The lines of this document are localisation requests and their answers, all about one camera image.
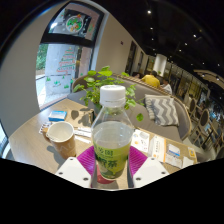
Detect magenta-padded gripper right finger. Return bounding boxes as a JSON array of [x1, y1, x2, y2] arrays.
[[127, 145, 170, 189]]

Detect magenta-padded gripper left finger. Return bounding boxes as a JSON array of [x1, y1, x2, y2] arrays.
[[55, 145, 98, 189]]

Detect green-label clear drink bottle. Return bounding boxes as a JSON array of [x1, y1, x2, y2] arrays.
[[91, 84, 135, 181]]

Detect white cardboard box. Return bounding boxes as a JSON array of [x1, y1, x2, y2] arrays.
[[148, 134, 168, 163]]

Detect white printed paper sheet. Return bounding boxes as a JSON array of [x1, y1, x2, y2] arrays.
[[164, 153, 184, 169]]

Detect brown ceramic mug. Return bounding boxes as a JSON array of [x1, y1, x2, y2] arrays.
[[44, 121, 77, 160]]

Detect blue white booklet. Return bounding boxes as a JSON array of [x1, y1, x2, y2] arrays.
[[165, 143, 183, 159]]

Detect white picture leaflet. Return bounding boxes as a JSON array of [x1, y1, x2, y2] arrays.
[[130, 129, 151, 154]]

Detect white paper napkin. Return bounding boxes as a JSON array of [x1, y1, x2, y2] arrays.
[[182, 155, 195, 169]]

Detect small yellow card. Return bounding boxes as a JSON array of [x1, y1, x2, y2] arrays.
[[187, 147, 198, 158]]

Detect pill blister pack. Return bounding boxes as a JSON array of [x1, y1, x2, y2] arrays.
[[38, 121, 54, 134]]

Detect blue white small box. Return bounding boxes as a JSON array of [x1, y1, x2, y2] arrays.
[[48, 110, 68, 122]]

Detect grey zigzag cushion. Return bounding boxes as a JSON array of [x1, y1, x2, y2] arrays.
[[143, 94, 180, 127]]

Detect group of dining chairs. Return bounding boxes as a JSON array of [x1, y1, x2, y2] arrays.
[[184, 96, 224, 161]]

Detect green potted plant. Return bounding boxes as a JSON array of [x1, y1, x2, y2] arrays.
[[73, 65, 146, 123]]

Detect ceiling spot lights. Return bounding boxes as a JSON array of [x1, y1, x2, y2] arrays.
[[143, 8, 224, 81]]

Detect round food window poster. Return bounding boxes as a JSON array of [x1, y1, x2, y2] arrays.
[[49, 8, 101, 41]]

